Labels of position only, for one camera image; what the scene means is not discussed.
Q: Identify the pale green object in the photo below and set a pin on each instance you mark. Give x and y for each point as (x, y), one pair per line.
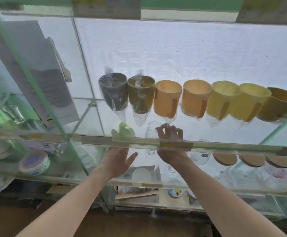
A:
(123, 130)

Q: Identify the person's right thumb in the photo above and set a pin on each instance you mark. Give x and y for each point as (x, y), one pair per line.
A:
(160, 133)

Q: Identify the clear glass tumbler with label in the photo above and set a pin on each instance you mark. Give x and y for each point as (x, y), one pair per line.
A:
(201, 157)

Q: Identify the person's right hand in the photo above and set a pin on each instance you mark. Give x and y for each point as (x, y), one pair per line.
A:
(171, 155)

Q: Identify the person's left hand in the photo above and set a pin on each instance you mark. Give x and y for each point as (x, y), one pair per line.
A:
(113, 162)

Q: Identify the lower glass shelf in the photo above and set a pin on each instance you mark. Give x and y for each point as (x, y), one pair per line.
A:
(59, 180)

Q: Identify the person's right forearm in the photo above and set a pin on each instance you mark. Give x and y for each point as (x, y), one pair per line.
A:
(222, 204)

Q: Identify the blue and yellow patterned cup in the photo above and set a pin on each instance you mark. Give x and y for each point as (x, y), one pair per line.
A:
(175, 193)

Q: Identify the white cup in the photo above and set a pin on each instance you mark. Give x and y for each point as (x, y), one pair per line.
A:
(141, 175)

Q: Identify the person's left forearm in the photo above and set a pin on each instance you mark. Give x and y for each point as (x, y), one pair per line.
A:
(69, 207)

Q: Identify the open cardboard box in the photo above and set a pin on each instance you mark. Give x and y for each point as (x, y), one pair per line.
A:
(136, 191)

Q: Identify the glass shelf with front rail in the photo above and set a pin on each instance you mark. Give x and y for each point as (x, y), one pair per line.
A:
(215, 146)

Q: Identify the clear wine glass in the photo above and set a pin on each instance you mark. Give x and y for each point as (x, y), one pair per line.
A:
(151, 129)

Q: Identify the grey cardboard sheet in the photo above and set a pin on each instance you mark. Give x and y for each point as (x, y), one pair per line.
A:
(34, 71)

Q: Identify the clear glass jar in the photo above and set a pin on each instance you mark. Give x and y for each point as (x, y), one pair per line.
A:
(14, 114)

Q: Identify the white bowl with blue pattern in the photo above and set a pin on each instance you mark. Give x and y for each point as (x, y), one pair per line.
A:
(34, 162)

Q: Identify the row of wrapped coloured mugs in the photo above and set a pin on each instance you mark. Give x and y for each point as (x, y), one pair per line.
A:
(195, 98)

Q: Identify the person's left thumb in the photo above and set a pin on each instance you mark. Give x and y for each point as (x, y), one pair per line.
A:
(131, 159)

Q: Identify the upper shelf with labels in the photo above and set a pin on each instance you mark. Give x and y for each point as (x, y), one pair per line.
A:
(158, 8)

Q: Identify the round wooden lid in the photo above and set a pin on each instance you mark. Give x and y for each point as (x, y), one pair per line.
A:
(225, 159)
(278, 161)
(252, 161)

